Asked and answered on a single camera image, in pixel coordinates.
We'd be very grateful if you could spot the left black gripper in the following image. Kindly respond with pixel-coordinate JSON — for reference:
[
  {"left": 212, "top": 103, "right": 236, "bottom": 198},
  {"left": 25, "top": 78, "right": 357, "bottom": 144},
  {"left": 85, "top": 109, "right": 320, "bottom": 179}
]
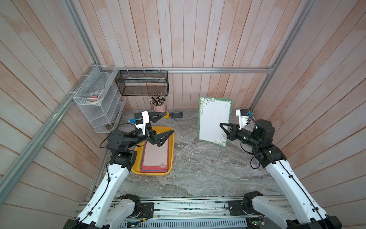
[{"left": 126, "top": 112, "right": 174, "bottom": 149}]

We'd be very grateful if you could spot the green bordered stationery paper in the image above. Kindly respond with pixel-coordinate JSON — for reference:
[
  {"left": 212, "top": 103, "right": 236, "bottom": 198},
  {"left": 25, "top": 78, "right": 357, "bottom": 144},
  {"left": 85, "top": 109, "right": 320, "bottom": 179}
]
[{"left": 198, "top": 97, "right": 233, "bottom": 148}]

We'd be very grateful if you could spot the red bordered stationery paper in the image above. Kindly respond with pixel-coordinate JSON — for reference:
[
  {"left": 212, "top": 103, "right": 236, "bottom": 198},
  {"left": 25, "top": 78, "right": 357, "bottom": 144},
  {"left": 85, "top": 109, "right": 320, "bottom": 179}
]
[{"left": 140, "top": 137, "right": 171, "bottom": 172}]

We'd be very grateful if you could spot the yellow plastic storage tray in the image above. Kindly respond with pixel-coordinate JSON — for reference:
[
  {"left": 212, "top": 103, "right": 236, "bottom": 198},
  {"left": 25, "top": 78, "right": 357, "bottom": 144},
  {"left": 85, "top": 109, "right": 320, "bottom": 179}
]
[{"left": 132, "top": 134, "right": 174, "bottom": 176}]

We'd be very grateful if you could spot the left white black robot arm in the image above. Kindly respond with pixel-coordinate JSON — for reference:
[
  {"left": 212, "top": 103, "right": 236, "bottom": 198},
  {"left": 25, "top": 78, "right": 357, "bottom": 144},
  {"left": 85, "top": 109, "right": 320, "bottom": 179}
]
[{"left": 64, "top": 111, "right": 174, "bottom": 229}]

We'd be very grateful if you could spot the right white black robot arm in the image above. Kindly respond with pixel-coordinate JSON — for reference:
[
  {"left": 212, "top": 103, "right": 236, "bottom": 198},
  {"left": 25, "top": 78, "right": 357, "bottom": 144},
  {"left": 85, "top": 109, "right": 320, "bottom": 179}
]
[{"left": 220, "top": 119, "right": 342, "bottom": 229}]

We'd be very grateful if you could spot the yellow tape measure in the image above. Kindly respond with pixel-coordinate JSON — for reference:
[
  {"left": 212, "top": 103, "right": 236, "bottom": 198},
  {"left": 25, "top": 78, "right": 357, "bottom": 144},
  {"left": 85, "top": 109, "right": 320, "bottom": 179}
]
[{"left": 164, "top": 112, "right": 170, "bottom": 119}]

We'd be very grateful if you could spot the pink pencil cup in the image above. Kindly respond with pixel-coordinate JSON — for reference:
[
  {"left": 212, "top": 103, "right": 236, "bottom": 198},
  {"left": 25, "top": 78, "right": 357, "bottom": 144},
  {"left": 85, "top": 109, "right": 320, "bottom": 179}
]
[{"left": 153, "top": 104, "right": 166, "bottom": 112}]

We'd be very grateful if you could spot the pencils bundle in cup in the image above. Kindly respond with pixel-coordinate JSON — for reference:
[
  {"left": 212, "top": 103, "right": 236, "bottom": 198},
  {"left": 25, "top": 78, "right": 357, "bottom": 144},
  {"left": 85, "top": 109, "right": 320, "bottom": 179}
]
[{"left": 149, "top": 92, "right": 167, "bottom": 106}]

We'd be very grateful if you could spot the tape roll on shelf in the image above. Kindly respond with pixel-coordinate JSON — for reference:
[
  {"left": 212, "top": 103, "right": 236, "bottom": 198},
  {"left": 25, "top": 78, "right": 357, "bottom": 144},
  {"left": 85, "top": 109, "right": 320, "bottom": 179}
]
[{"left": 85, "top": 91, "right": 104, "bottom": 105}]

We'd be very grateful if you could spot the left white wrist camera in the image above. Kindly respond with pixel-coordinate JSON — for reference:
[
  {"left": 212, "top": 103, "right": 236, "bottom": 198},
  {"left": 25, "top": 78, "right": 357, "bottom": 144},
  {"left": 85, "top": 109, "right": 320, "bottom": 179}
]
[{"left": 128, "top": 111, "right": 150, "bottom": 135}]

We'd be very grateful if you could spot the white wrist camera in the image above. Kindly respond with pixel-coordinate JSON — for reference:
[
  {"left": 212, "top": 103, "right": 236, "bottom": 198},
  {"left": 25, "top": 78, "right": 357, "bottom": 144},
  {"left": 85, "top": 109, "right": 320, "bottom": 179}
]
[
  {"left": 235, "top": 108, "right": 254, "bottom": 130},
  {"left": 128, "top": 111, "right": 150, "bottom": 135}
]

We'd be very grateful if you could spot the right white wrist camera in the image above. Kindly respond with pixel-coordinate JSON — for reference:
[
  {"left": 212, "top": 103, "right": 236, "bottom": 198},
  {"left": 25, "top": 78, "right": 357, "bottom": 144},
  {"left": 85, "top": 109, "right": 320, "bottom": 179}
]
[{"left": 235, "top": 108, "right": 254, "bottom": 130}]

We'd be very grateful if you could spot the black mesh wall basket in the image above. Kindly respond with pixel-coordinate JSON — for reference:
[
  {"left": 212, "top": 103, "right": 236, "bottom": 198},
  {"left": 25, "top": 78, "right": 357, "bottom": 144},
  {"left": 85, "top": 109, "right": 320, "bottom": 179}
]
[{"left": 115, "top": 70, "right": 169, "bottom": 96}]

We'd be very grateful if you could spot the white wire shelf rack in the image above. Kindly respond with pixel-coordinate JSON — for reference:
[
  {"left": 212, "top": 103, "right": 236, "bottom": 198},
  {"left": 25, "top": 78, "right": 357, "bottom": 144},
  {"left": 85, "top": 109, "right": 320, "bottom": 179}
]
[{"left": 73, "top": 65, "right": 126, "bottom": 134}]

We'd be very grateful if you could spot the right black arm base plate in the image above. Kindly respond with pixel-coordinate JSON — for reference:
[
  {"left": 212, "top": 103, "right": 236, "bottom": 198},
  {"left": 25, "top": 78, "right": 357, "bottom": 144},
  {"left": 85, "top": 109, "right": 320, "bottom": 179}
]
[{"left": 225, "top": 199, "right": 262, "bottom": 217}]

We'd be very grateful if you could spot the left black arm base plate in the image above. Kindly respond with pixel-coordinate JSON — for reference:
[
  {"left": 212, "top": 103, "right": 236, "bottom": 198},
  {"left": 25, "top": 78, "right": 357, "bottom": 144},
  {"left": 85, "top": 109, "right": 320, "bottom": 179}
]
[{"left": 127, "top": 202, "right": 154, "bottom": 219}]

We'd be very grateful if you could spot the aluminium front rail frame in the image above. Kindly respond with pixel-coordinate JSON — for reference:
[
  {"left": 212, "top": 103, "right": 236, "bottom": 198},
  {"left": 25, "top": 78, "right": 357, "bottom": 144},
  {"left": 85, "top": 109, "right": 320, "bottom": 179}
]
[{"left": 71, "top": 196, "right": 311, "bottom": 229}]

